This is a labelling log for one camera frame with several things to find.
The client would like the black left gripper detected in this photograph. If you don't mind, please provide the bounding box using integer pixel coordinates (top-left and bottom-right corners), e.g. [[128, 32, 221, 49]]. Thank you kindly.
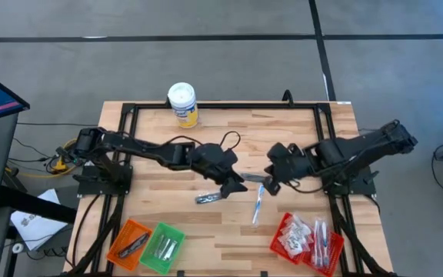
[[212, 149, 248, 200]]

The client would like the yellow Lysol wipes canister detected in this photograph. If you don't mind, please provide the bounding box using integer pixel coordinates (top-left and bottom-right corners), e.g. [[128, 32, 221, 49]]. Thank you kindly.
[[167, 82, 199, 129]]

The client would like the red plastic basket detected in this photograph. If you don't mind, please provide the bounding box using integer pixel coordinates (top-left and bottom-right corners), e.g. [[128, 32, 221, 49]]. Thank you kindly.
[[301, 226, 345, 277], [269, 212, 315, 265]]

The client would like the black comb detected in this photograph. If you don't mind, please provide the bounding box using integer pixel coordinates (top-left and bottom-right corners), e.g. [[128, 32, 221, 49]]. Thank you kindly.
[[240, 172, 271, 184], [123, 232, 150, 253], [118, 237, 145, 259], [195, 191, 223, 205]]

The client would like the clear bag of cotton swabs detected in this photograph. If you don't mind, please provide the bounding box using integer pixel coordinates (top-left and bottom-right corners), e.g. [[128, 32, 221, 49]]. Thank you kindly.
[[282, 213, 315, 239], [285, 232, 311, 259], [277, 229, 298, 255]]

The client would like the red white toothbrush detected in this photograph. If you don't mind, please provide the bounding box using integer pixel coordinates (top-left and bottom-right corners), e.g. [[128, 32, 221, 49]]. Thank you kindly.
[[310, 219, 320, 269]]

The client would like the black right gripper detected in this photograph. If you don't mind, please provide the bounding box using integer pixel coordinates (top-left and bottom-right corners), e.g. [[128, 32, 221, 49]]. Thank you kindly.
[[263, 152, 317, 196]]

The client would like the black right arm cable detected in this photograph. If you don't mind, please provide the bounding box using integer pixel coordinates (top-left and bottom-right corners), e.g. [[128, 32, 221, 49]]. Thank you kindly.
[[282, 161, 345, 194]]

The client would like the silver nail clipper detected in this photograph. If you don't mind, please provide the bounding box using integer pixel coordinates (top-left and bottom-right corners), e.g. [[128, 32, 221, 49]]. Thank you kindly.
[[159, 238, 173, 262], [165, 240, 179, 262], [154, 235, 167, 259]]

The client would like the yellow floor cable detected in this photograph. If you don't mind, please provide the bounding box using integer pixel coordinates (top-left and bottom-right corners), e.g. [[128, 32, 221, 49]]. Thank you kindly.
[[5, 138, 78, 180]]

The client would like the teal white toothbrush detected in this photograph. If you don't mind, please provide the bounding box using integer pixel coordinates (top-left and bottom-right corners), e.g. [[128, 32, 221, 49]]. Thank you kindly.
[[316, 221, 325, 269]]

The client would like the wrapped blue handle toothbrush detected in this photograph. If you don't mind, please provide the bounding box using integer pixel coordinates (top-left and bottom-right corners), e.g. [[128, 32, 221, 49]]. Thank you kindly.
[[251, 183, 266, 227]]

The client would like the orange plastic basket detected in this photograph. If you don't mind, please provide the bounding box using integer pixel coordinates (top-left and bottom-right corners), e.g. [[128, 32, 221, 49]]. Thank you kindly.
[[106, 219, 154, 272]]

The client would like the white paper sheet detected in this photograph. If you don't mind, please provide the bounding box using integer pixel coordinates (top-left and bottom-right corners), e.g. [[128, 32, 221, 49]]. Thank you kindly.
[[9, 188, 69, 252]]

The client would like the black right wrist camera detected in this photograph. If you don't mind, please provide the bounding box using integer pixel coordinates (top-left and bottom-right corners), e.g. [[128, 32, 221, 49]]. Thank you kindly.
[[266, 142, 296, 163]]

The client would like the green plastic basket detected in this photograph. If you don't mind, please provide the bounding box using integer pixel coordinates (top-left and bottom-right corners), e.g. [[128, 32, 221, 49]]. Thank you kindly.
[[139, 222, 187, 275]]

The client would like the black table frame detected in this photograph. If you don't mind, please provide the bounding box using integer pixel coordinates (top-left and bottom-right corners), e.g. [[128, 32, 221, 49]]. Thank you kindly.
[[63, 100, 395, 277]]

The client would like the black cable loop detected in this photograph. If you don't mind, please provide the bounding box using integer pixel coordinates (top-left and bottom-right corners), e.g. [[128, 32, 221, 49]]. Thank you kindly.
[[281, 88, 295, 107]]

